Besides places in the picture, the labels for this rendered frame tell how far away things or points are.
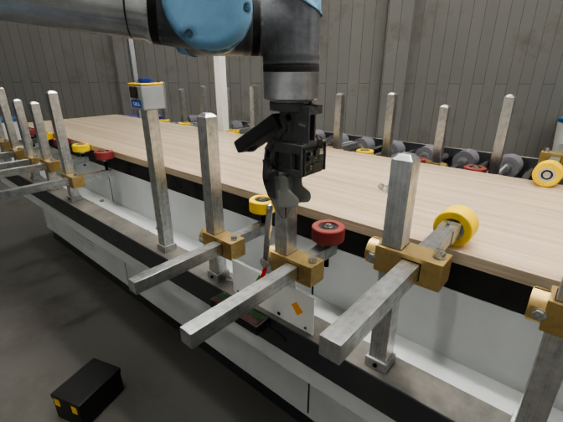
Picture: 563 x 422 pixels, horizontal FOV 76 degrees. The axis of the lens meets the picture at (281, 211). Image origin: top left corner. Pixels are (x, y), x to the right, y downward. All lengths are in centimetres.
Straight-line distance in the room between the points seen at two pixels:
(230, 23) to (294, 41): 17
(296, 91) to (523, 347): 68
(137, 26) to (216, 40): 9
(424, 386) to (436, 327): 20
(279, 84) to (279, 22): 8
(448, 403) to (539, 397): 16
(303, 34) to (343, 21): 441
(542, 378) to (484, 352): 29
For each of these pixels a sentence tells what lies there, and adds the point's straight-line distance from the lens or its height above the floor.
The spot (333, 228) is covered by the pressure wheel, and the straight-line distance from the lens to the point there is 86.
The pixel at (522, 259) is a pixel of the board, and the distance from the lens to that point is 87.
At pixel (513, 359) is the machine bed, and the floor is 69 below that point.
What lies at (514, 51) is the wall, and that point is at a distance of 550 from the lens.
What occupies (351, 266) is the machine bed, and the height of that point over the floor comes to 76.
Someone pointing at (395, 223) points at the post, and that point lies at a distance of 63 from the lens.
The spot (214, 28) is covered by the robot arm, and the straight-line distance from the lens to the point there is 42.
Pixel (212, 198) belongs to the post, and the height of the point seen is 95.
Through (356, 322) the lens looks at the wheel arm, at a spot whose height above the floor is 96.
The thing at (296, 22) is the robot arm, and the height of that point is 132.
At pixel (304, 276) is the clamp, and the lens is 78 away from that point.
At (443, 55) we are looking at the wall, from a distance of 519.
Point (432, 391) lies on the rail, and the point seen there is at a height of 70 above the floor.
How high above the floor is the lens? 126
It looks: 22 degrees down
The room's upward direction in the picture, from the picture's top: straight up
